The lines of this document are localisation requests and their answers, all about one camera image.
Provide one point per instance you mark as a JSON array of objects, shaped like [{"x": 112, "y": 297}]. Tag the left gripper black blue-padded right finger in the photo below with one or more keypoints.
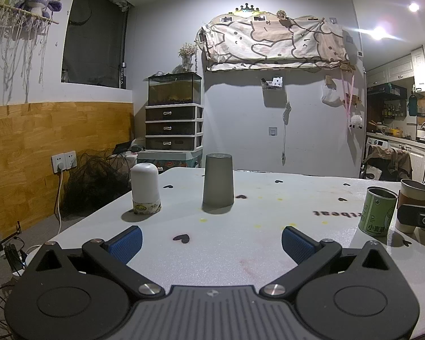
[{"x": 313, "y": 260}]

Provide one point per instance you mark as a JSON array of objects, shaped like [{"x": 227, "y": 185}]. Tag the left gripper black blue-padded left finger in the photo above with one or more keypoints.
[{"x": 109, "y": 259}]

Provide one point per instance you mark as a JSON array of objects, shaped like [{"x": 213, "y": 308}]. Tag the grey plastic cup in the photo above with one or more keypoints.
[{"x": 218, "y": 189}]

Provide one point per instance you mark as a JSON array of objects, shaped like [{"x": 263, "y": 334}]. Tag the paper cup with brown sleeve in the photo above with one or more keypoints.
[{"x": 413, "y": 193}]

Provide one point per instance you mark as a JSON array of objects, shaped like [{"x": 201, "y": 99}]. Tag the white upside-down cup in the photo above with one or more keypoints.
[{"x": 145, "y": 189}]

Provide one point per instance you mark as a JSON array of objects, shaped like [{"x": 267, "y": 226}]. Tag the green tin can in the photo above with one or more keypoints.
[{"x": 377, "y": 212}]

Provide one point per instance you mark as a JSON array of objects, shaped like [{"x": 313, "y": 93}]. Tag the chair with brown cloth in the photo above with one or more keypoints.
[{"x": 395, "y": 164}]

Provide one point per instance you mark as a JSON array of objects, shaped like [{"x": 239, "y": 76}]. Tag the teal cabinet under drawers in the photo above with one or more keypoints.
[{"x": 168, "y": 159}]

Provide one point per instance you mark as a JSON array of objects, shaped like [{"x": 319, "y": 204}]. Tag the white hanging plush sheep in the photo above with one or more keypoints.
[{"x": 356, "y": 121}]

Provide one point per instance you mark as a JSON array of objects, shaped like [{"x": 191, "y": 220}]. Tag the white drawer unit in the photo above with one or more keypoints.
[{"x": 174, "y": 127}]

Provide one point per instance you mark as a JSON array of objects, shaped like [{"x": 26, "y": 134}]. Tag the white hanging bag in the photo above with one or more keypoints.
[{"x": 330, "y": 96}]

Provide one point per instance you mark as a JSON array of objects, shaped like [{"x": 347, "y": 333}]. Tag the glass fish tank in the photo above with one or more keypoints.
[{"x": 174, "y": 89}]

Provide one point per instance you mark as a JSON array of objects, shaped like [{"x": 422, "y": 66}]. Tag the dark window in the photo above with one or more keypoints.
[{"x": 94, "y": 49}]

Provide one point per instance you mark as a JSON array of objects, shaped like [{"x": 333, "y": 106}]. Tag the dried flower vase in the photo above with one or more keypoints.
[{"x": 187, "y": 53}]

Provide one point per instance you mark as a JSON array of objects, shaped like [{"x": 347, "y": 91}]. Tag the patterned hanging blanket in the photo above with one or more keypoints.
[{"x": 272, "y": 42}]

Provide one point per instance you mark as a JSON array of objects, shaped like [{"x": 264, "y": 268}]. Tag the purple plush toy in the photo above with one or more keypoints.
[{"x": 39, "y": 10}]

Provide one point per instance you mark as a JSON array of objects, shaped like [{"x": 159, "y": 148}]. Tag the white wall power socket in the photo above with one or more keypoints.
[{"x": 64, "y": 161}]

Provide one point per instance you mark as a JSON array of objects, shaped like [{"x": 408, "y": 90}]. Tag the macrame wall hanging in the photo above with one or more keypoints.
[{"x": 20, "y": 41}]

